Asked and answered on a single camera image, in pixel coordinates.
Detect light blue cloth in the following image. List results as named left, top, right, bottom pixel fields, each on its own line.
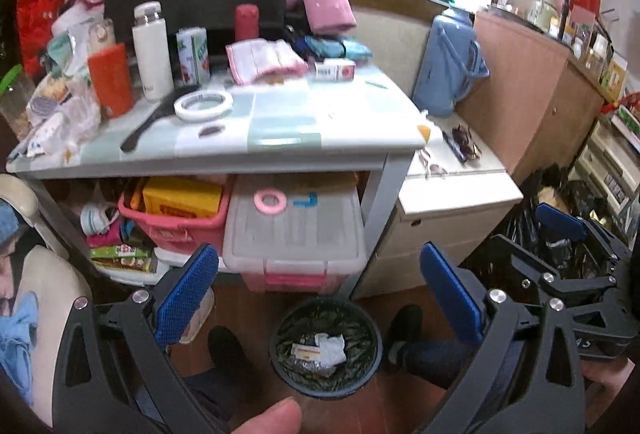
left=0, top=291, right=39, bottom=406
left=0, top=200, right=24, bottom=244

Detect blue folded cloth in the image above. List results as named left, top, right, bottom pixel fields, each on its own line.
left=292, top=35, right=347, bottom=61

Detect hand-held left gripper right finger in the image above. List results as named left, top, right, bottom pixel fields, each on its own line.
left=420, top=241, right=588, bottom=434

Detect red cylinder bottle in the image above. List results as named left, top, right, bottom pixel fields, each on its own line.
left=235, top=4, right=260, bottom=43

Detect person's left hand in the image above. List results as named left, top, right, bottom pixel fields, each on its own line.
left=227, top=396, right=303, bottom=434

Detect white plastic drawer unit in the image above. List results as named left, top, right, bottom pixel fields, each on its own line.
left=570, top=119, right=640, bottom=216

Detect white crumpled paper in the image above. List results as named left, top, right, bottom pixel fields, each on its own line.
left=314, top=335, right=347, bottom=367

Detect pink plastic basket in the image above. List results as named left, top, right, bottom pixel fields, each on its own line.
left=118, top=186, right=234, bottom=261

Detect white thermos bottle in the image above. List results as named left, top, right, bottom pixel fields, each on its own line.
left=132, top=1, right=175, bottom=102

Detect white plastic bag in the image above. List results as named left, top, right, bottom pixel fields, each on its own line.
left=49, top=9, right=108, bottom=80

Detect white tape roll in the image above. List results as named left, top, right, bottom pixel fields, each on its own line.
left=174, top=90, right=234, bottom=122

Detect plastic jar with green lid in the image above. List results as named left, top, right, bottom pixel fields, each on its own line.
left=0, top=64, right=37, bottom=141

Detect black mesh trash bin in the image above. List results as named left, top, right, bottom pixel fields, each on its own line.
left=268, top=298, right=384, bottom=401

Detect person's right leg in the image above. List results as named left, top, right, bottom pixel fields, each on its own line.
left=400, top=341, right=472, bottom=391

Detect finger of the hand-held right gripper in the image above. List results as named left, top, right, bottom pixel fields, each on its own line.
left=487, top=234, right=618, bottom=302
left=535, top=202, right=636, bottom=265

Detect person's right black shoe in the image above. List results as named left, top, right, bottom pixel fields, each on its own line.
left=387, top=304, right=424, bottom=365

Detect clear plastic bag with snacks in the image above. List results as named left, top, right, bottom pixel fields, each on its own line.
left=24, top=79, right=102, bottom=161

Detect green white carton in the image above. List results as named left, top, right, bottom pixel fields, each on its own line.
left=175, top=27, right=212, bottom=88

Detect pink ring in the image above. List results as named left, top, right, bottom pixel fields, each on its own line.
left=253, top=189, right=287, bottom=218

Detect orange red cup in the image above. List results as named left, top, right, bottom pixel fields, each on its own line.
left=87, top=42, right=136, bottom=119

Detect white low cabinet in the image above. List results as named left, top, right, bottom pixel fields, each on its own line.
left=352, top=111, right=524, bottom=300

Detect white grey table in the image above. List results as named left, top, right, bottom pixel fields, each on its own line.
left=5, top=64, right=428, bottom=300

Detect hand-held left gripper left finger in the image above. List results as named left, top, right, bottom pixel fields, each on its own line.
left=52, top=243, right=236, bottom=434

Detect beige wood-framed panel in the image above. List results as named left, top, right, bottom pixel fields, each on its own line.
left=342, top=0, right=451, bottom=101

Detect small white red box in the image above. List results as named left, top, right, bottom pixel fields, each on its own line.
left=314, top=59, right=357, bottom=81

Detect black pen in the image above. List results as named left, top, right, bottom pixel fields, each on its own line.
left=441, top=130, right=466, bottom=164

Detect yellow green packet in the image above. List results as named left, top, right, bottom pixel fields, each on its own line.
left=600, top=54, right=629, bottom=101

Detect clear storage box pink latches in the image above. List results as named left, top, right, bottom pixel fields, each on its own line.
left=222, top=174, right=369, bottom=293

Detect pink cloth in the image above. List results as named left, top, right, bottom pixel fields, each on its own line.
left=226, top=39, right=309, bottom=86

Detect small white orange box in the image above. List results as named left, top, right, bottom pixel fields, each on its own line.
left=290, top=342, right=324, bottom=360

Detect yellow box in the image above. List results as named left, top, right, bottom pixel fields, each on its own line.
left=142, top=176, right=224, bottom=219

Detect large blue thermos flask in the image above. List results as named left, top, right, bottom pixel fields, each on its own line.
left=412, top=6, right=490, bottom=117

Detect person's left leg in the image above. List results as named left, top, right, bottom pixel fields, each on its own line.
left=177, top=364, right=237, bottom=417

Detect green snack packet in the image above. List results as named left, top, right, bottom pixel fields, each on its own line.
left=90, top=244, right=154, bottom=275

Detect black plastic bag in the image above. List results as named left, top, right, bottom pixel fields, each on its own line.
left=502, top=168, right=632, bottom=276

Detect person's leg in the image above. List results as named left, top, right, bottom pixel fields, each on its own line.
left=400, top=341, right=472, bottom=391
left=177, top=364, right=237, bottom=417

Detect brown wooden cabinet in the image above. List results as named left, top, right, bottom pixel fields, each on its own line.
left=472, top=9, right=621, bottom=186

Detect person's black shoe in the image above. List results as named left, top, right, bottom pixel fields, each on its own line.
left=207, top=326, right=251, bottom=386
left=387, top=304, right=424, bottom=365

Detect teal pouch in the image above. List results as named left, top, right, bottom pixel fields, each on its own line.
left=340, top=36, right=375, bottom=64

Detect person's left black shoe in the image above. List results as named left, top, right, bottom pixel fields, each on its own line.
left=207, top=326, right=251, bottom=386

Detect cream leather chair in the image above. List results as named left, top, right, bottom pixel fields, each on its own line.
left=0, top=174, right=94, bottom=426

